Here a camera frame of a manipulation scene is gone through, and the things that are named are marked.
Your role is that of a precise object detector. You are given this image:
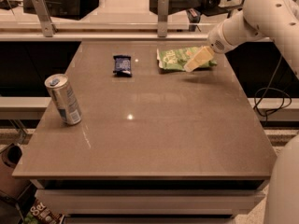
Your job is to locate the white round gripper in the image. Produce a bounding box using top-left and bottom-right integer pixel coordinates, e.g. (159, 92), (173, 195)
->
(184, 23), (235, 72)

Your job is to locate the green jalapeno chip bag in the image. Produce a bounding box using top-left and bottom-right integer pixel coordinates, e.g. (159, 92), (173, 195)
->
(157, 47), (217, 72)

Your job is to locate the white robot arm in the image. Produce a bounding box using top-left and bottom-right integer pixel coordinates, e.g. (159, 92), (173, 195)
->
(197, 0), (299, 224)

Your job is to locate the silver blue redbull can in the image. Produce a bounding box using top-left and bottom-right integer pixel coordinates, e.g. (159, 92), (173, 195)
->
(45, 74), (81, 125)

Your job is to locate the snack bag under table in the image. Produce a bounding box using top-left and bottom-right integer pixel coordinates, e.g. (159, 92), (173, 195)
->
(22, 200), (64, 224)

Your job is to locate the dark blue snack packet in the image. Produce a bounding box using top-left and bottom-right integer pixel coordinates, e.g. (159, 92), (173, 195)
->
(113, 55), (132, 77)

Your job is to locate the white table drawer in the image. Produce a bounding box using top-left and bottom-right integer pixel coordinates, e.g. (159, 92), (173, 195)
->
(36, 189), (264, 216)

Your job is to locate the brown bin with hole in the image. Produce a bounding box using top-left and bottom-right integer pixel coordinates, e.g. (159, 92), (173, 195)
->
(0, 144), (30, 199)

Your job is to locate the middle metal rail bracket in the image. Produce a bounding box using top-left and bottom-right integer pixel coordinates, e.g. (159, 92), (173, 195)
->
(157, 0), (169, 37)

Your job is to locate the metal rail bracket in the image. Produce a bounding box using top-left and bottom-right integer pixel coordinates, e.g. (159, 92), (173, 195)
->
(157, 0), (169, 37)
(31, 0), (57, 37)

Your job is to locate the black cable on floor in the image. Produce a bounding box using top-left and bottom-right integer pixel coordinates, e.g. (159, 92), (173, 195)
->
(252, 54), (292, 124)

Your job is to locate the left metal rail bracket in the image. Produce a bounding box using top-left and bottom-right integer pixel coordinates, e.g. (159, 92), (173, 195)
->
(31, 0), (57, 37)

